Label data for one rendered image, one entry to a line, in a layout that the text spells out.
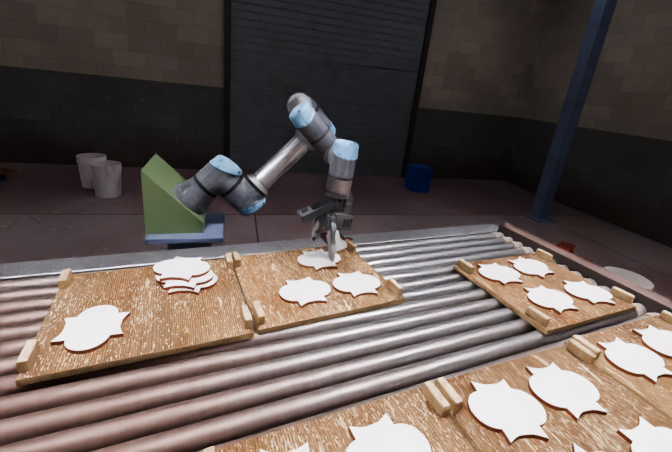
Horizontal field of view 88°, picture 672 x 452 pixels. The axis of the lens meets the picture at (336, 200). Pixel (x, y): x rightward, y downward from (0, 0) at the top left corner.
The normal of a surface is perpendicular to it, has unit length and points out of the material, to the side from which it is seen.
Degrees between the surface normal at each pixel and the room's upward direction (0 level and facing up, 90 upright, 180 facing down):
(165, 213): 90
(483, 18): 90
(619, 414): 0
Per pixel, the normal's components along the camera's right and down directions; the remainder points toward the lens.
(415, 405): 0.11, -0.94
